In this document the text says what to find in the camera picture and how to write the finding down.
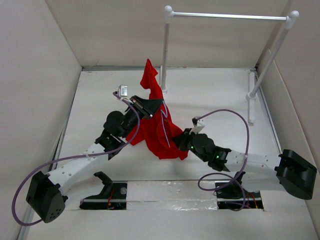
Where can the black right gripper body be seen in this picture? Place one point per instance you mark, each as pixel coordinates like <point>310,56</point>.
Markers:
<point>186,142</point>

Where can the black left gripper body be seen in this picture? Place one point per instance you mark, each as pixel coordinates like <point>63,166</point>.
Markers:
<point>135,113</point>

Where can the red t shirt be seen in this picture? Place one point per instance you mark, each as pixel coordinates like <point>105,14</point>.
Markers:
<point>158,131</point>

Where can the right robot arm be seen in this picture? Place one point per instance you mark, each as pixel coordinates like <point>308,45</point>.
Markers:
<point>287,171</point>

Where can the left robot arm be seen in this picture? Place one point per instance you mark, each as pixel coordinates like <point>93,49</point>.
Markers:
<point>48,192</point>

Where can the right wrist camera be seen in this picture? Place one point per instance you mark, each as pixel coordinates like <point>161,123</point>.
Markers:
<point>198,125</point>

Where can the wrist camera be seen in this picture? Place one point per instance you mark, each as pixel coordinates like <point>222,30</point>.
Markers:
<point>122,93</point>
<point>198,125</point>

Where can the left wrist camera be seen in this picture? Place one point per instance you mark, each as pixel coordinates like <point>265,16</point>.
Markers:
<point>122,93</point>

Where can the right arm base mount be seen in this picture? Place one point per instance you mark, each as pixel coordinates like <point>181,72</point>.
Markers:
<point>232,198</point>

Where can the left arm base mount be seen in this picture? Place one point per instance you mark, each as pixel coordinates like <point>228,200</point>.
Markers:
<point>113,195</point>

